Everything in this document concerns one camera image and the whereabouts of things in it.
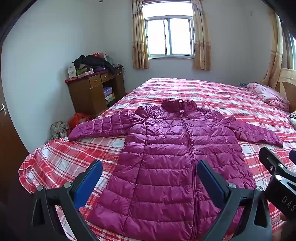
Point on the pile of dark clothes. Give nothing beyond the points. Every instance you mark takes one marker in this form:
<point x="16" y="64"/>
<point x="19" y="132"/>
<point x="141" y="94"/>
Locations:
<point x="94" y="61"/>

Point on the small blue cloth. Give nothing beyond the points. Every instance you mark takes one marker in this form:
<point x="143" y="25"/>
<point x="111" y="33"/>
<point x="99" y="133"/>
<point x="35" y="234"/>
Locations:
<point x="243" y="84"/>

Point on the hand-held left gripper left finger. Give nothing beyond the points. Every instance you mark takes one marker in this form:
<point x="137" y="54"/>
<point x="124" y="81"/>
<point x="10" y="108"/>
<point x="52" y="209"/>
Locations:
<point x="89" y="183"/>

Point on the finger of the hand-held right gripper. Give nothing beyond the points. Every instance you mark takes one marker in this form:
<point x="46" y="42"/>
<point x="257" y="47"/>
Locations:
<point x="293" y="157"/>
<point x="271" y="160"/>

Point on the sliding glass window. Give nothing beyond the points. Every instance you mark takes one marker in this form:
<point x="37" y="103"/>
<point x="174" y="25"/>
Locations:
<point x="178" y="34"/>

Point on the red plastic bag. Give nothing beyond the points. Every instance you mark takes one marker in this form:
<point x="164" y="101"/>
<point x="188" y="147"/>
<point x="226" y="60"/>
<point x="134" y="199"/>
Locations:
<point x="77" y="119"/>

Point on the stacked boxes under desk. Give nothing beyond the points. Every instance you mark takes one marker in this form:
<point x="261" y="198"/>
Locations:
<point x="108" y="95"/>

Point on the long yellow curtain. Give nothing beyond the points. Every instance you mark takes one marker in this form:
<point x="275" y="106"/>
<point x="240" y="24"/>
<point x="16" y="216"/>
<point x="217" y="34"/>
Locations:
<point x="275" y="58"/>

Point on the brown wooden door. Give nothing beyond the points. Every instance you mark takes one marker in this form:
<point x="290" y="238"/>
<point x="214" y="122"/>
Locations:
<point x="10" y="148"/>

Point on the brown wooden desk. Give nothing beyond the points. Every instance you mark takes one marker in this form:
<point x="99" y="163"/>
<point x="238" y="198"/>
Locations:
<point x="85" y="97"/>

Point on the purple down jacket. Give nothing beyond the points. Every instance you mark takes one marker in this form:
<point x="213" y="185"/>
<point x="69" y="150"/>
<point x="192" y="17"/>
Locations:
<point x="166" y="162"/>

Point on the wooden headboard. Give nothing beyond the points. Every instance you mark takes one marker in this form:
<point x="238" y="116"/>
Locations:
<point x="286" y="81"/>

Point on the patterned pillow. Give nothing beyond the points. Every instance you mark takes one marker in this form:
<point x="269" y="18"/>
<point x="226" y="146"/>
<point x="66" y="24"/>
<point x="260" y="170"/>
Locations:
<point x="292" y="114"/>

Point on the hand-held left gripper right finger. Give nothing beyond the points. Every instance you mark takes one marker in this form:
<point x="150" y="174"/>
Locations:
<point x="211" y="183"/>

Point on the white cardboard box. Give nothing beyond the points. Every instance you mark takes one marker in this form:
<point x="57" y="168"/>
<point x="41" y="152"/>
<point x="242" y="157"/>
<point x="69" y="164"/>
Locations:
<point x="71" y="71"/>

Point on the short yellow floral curtain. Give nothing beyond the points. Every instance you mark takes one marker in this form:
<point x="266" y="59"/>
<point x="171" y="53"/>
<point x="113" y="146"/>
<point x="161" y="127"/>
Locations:
<point x="201" y="41"/>
<point x="138" y="41"/>

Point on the green and pink box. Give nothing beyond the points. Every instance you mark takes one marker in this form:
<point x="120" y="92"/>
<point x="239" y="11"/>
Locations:
<point x="85" y="74"/>

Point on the pink quilted blanket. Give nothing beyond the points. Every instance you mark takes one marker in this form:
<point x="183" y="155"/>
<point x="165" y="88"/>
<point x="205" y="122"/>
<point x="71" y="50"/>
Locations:
<point x="269" y="95"/>

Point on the bed with red plaid sheet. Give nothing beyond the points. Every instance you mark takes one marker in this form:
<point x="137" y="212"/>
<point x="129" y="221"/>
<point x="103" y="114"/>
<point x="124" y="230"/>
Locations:
<point x="196" y="90"/>

